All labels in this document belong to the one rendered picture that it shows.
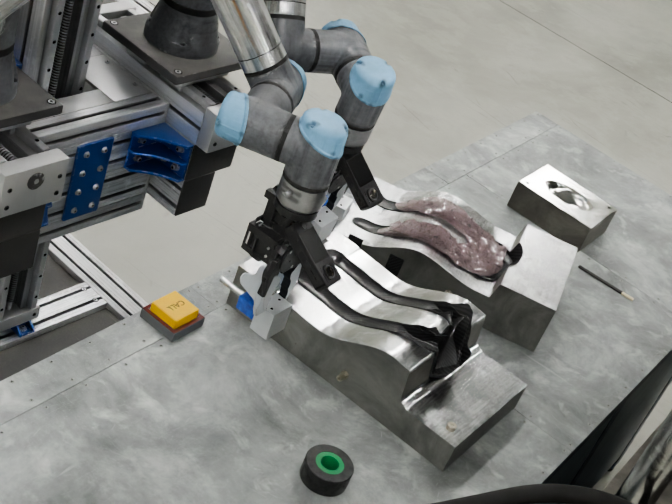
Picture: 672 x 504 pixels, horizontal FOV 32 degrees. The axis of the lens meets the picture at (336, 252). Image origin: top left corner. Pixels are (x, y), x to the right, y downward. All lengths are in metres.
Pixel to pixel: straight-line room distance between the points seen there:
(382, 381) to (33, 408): 0.57
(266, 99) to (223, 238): 1.93
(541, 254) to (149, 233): 1.54
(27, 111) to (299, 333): 0.60
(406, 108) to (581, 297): 2.34
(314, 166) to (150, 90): 0.73
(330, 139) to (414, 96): 3.20
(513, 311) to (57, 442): 0.94
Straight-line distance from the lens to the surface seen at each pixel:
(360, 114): 2.01
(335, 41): 2.05
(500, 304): 2.34
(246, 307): 1.97
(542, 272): 2.41
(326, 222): 2.20
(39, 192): 2.09
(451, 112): 4.93
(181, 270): 3.54
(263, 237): 1.87
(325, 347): 2.06
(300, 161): 1.78
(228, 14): 1.86
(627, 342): 2.55
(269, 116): 1.78
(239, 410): 1.98
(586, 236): 2.73
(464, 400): 2.09
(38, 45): 2.28
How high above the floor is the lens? 2.14
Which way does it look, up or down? 34 degrees down
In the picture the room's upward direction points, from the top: 21 degrees clockwise
